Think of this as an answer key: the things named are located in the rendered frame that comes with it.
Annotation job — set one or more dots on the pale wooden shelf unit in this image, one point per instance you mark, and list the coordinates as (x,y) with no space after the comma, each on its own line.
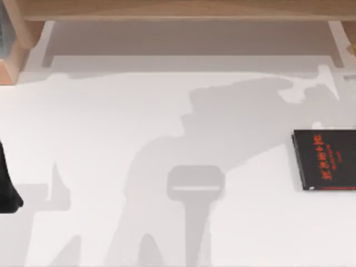
(178,11)

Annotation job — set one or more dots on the black book with red lettering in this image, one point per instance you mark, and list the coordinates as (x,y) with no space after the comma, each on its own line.
(325,161)

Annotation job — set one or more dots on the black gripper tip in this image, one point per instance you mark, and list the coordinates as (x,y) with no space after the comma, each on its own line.
(7,186)

